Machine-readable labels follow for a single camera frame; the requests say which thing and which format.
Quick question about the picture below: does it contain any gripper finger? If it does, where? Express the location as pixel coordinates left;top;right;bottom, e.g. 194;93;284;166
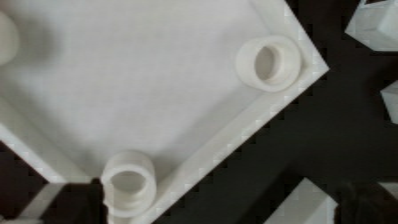
16;183;64;224

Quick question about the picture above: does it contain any white U-shaped obstacle fence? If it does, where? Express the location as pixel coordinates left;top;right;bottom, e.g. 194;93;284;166
263;179;398;224

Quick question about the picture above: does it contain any white table leg with tag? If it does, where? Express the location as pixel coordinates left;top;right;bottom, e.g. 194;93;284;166
345;0;398;52

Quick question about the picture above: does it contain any white square tabletop part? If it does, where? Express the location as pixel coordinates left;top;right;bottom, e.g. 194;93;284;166
0;0;329;224

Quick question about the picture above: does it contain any white table leg right middle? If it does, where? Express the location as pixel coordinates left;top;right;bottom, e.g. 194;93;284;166
380;80;398;124

